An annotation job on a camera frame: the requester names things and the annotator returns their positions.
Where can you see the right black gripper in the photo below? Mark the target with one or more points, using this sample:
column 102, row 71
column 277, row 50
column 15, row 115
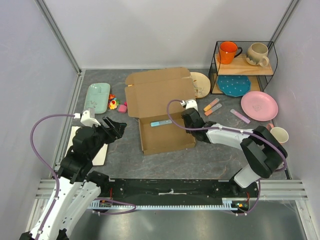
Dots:
column 188, row 131

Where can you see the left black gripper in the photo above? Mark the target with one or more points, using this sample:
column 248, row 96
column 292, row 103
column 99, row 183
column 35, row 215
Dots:
column 115, row 131

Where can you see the light blue highlighter pen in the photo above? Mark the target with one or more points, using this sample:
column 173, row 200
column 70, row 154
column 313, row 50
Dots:
column 160, row 123

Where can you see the brown cardboard box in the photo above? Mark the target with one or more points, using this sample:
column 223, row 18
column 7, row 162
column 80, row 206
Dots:
column 153, row 96

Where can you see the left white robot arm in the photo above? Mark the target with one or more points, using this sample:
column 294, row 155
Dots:
column 75, row 185

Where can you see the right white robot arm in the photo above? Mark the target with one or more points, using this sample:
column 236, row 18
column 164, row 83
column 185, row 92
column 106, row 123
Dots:
column 262, row 151

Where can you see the pink eraser block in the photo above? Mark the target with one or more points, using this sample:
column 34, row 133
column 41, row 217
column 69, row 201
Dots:
column 122, row 108

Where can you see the cream bird pattern plate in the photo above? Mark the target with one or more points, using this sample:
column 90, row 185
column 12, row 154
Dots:
column 201, row 84

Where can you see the light teal rectangular tray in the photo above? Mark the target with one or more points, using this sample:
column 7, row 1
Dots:
column 97, row 97

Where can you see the blue polka dot plate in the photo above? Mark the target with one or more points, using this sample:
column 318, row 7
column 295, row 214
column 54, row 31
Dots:
column 234, row 85

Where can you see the purple highlighter pen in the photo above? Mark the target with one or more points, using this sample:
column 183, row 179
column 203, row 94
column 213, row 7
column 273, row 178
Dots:
column 240, row 116

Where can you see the pink round plate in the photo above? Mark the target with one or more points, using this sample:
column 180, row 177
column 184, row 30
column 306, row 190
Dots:
column 259, row 106

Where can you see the orange mug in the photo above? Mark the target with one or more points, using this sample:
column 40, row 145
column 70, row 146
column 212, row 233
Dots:
column 227, row 51

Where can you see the beige ceramic mug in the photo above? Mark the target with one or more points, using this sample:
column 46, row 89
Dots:
column 257, row 55

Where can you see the pink mug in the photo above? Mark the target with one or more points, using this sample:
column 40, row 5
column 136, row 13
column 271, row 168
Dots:
column 279, row 133

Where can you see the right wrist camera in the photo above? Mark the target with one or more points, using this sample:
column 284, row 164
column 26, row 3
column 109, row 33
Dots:
column 189, row 104

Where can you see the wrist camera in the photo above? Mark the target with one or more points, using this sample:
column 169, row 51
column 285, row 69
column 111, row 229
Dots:
column 87, row 118
column 189, row 104

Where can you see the small flower keychain toy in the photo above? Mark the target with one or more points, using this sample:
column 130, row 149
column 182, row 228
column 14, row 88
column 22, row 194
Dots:
column 113, row 102

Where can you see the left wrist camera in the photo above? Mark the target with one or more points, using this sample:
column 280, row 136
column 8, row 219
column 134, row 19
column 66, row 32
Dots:
column 87, row 118

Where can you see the black wire wooden shelf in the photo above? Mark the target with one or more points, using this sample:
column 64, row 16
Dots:
column 260, row 76

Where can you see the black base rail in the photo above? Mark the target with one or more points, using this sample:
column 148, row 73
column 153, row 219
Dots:
column 125, row 195

